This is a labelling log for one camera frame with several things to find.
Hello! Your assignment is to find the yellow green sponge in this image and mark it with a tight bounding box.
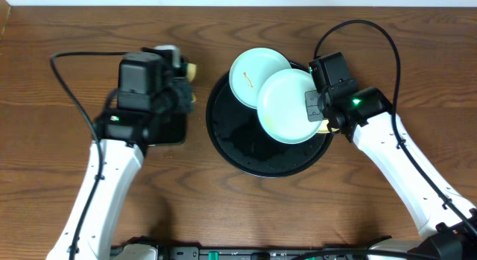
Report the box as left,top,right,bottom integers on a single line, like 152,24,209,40
186,63,197,103

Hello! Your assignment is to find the mint plate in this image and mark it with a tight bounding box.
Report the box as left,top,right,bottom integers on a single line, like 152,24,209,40
256,69,321,145
229,48,291,109

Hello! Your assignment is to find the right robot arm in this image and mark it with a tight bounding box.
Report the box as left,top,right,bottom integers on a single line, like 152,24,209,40
305,88,476,259

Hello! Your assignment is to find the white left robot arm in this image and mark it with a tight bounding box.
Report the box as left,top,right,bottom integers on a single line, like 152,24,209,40
47,45,196,259

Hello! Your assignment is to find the black rectangular tray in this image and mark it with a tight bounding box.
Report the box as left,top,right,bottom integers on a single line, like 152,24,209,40
148,114,187,146

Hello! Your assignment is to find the black round tray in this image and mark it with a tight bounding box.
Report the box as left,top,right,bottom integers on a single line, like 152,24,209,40
206,73,333,178

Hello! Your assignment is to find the yellow plate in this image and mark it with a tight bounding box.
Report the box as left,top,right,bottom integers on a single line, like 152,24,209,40
317,119,339,134

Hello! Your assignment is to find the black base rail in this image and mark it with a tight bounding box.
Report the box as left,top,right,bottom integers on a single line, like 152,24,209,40
111,245,422,260

